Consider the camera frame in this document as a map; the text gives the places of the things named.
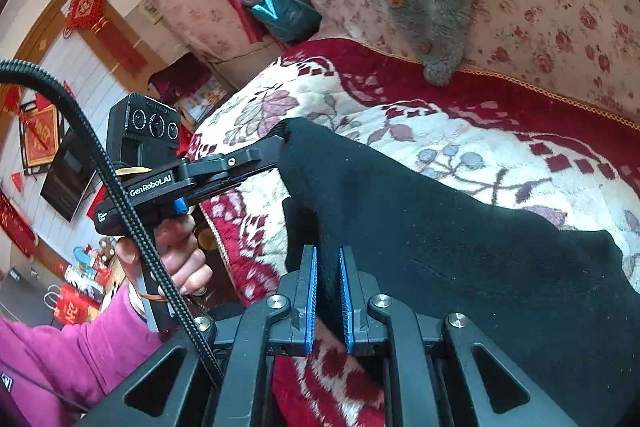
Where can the person's left forearm pink sleeve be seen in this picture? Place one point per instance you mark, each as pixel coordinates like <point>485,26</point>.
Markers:
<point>65,357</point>

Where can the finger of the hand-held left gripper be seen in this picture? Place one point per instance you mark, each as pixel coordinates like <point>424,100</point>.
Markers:
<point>235,186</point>
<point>240,157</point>

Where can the black wall television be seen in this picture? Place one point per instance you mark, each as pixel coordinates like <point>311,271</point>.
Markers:
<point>67,174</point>

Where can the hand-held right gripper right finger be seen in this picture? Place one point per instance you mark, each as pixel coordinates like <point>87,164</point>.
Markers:
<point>346,304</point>

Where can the person's left hand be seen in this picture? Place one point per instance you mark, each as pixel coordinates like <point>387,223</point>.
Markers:
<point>172,259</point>

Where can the black pants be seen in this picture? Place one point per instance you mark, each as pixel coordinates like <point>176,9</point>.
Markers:
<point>450,232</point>

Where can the teal bag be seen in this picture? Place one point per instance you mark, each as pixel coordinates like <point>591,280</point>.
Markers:
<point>287,17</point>

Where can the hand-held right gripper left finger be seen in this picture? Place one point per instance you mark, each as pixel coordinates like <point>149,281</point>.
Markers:
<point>311,302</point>

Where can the red knot wall ornament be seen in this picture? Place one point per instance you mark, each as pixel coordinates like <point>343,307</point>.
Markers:
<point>87,9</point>

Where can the red gift bag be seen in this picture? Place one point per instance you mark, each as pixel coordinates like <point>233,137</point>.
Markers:
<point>75,307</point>

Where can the rose print quilt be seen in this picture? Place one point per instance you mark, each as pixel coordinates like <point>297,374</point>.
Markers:
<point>550,7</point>

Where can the floral print pillow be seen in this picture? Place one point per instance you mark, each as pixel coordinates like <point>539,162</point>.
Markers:
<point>195,7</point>

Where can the red diamond wall poster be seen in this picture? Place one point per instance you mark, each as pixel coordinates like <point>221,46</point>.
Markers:
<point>42,134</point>

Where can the red white floral blanket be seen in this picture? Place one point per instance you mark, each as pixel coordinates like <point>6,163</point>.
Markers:
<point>400,117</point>

